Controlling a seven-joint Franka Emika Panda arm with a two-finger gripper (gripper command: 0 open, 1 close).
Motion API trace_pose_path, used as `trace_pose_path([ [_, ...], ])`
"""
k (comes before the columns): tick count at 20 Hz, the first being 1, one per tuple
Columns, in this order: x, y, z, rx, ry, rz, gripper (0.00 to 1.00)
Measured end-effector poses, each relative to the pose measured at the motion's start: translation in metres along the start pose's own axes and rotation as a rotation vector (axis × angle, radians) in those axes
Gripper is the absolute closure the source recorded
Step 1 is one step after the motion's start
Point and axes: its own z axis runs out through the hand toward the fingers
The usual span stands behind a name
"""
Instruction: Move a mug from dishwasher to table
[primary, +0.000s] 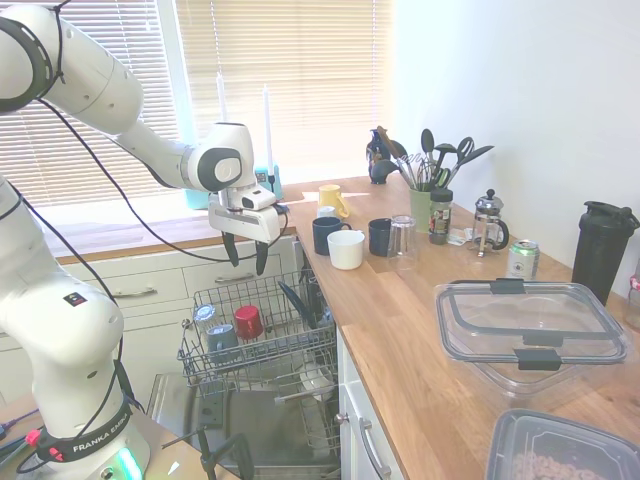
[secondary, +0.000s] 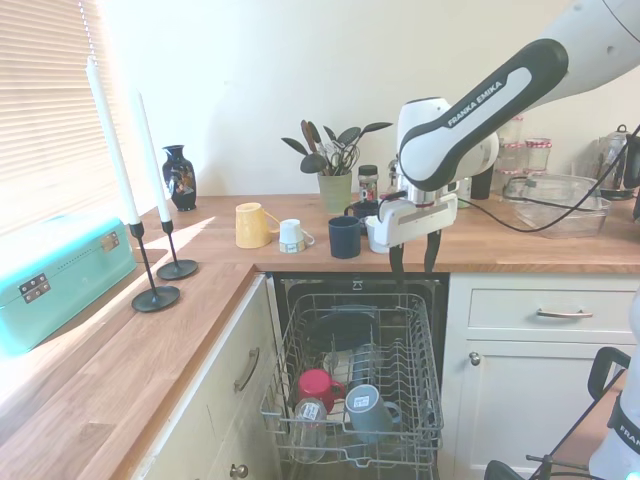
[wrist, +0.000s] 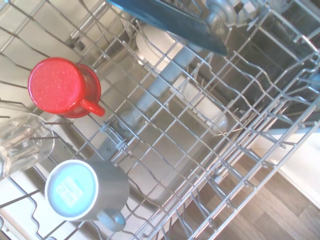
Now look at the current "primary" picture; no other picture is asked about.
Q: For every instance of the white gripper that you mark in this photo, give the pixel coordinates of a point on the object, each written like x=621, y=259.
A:
x=250, y=225

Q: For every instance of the grey blue mug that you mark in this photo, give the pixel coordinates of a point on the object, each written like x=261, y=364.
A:
x=222, y=341

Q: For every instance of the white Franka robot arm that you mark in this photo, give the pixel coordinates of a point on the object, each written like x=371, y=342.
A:
x=90, y=90

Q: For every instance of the red mug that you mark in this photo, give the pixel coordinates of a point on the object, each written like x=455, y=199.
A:
x=249, y=322

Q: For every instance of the navy mug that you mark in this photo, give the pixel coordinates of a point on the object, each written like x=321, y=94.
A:
x=322, y=235
x=378, y=237

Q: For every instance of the small white printed mug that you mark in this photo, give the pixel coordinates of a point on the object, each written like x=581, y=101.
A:
x=326, y=211

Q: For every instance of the yellow mug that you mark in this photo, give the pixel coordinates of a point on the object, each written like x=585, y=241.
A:
x=330, y=197

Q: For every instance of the built-in dishwasher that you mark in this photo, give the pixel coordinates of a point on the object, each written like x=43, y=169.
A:
x=260, y=425

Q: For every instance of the black spatula in rack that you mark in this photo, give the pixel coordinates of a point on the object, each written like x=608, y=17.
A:
x=297, y=301

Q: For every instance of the turquoise metal box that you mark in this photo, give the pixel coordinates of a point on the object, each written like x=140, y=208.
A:
x=197, y=200

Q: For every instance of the clear glass silver base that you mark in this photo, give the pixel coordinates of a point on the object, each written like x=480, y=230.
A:
x=204, y=316

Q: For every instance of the black candlestick holder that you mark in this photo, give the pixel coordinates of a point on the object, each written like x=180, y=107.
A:
x=272, y=182

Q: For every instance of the white drawer cabinet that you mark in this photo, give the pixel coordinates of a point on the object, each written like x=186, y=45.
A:
x=160, y=310

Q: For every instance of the white bowl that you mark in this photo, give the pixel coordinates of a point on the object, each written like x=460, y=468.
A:
x=315, y=380

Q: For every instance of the clear drinking glass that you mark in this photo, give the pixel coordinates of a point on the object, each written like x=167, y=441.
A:
x=403, y=245

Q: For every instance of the tall white candle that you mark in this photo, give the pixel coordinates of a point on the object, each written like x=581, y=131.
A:
x=220, y=97

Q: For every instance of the white door cabinet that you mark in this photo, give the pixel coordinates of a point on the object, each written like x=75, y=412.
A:
x=350, y=380

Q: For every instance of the dark blue vase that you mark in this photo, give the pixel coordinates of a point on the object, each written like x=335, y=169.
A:
x=374, y=147

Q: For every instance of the green utensil holder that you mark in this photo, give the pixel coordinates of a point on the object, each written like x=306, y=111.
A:
x=420, y=210

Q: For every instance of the beige window blind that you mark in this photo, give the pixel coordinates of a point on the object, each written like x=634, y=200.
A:
x=300, y=75

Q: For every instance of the metal whisk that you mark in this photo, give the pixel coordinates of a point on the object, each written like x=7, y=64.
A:
x=411, y=161

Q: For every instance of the round metal cabinet knob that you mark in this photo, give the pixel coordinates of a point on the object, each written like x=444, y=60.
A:
x=342, y=417

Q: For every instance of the spice jar black lid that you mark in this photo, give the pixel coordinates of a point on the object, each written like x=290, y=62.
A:
x=440, y=217

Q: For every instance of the white tea sachet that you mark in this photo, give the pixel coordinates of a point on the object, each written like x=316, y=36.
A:
x=457, y=237

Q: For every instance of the glass French press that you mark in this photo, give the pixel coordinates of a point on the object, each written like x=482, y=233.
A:
x=487, y=222

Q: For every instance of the white window blind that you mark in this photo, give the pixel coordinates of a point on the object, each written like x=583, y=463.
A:
x=130, y=30

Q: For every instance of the green white drink can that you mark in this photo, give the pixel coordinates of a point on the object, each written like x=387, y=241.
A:
x=522, y=260

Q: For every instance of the red plug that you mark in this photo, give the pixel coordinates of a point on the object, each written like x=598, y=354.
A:
x=33, y=438

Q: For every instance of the clear container black clips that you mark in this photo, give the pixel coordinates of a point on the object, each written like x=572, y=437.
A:
x=530, y=325

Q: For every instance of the grey plastic food container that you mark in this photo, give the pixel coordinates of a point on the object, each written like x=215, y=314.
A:
x=510, y=450

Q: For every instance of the black shaker bottle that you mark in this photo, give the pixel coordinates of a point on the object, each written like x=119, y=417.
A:
x=595, y=255

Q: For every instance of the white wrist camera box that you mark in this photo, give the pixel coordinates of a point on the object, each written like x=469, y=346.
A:
x=257, y=199

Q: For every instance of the black camera stand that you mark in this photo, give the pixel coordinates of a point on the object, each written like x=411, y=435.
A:
x=205, y=450

